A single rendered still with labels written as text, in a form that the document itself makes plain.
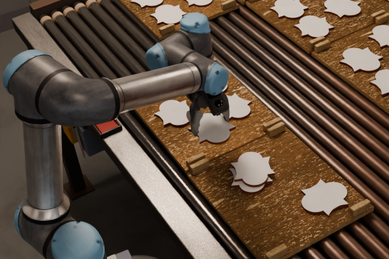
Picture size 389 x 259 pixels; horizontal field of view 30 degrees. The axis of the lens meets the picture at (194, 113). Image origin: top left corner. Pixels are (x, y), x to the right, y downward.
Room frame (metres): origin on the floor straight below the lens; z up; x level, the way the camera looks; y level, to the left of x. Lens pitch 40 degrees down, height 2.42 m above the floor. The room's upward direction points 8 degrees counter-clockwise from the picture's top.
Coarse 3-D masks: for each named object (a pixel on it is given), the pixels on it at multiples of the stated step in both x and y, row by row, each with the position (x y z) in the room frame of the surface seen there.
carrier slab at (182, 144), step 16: (240, 96) 1.84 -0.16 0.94; (144, 112) 1.82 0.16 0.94; (208, 112) 1.78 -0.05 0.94; (256, 112) 1.74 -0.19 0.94; (160, 128) 1.73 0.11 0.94; (176, 128) 1.72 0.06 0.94; (240, 128) 1.68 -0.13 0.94; (256, 128) 1.67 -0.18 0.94; (176, 144) 1.65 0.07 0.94; (192, 144) 1.64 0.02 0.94; (208, 144) 1.63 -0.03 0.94; (224, 144) 1.62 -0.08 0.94; (240, 144) 1.61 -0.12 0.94; (176, 160) 1.58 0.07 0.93
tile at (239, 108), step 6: (228, 96) 1.83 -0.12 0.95; (234, 96) 1.83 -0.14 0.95; (234, 102) 1.80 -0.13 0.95; (240, 102) 1.79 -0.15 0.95; (246, 102) 1.79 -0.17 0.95; (234, 108) 1.77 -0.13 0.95; (240, 108) 1.76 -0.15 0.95; (246, 108) 1.76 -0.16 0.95; (234, 114) 1.74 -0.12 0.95; (240, 114) 1.73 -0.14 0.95; (246, 114) 1.73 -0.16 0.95
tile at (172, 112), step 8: (168, 104) 1.83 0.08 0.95; (176, 104) 1.83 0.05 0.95; (184, 104) 1.82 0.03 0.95; (160, 112) 1.80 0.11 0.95; (168, 112) 1.79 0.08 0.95; (176, 112) 1.79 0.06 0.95; (184, 112) 1.78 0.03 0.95; (168, 120) 1.75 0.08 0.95; (176, 120) 1.75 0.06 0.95; (184, 120) 1.74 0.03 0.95
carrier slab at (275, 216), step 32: (224, 160) 1.55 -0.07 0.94; (288, 160) 1.51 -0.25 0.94; (320, 160) 1.49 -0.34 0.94; (224, 192) 1.42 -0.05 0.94; (288, 192) 1.39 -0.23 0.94; (352, 192) 1.35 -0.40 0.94; (256, 224) 1.29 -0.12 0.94; (288, 224) 1.27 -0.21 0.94; (320, 224) 1.26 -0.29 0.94; (256, 256) 1.18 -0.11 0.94; (288, 256) 1.17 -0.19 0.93
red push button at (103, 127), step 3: (102, 123) 1.81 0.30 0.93; (105, 123) 1.80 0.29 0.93; (108, 123) 1.80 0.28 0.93; (111, 123) 1.80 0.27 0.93; (114, 123) 1.80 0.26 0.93; (96, 126) 1.80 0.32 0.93; (99, 126) 1.79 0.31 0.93; (102, 126) 1.79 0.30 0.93; (105, 126) 1.79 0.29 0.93; (108, 126) 1.79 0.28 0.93; (111, 126) 1.79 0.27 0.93; (114, 126) 1.78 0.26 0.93; (117, 126) 1.78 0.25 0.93; (99, 129) 1.78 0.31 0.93; (102, 129) 1.77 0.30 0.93; (105, 129) 1.77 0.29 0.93; (108, 129) 1.77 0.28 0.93; (102, 132) 1.76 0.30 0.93
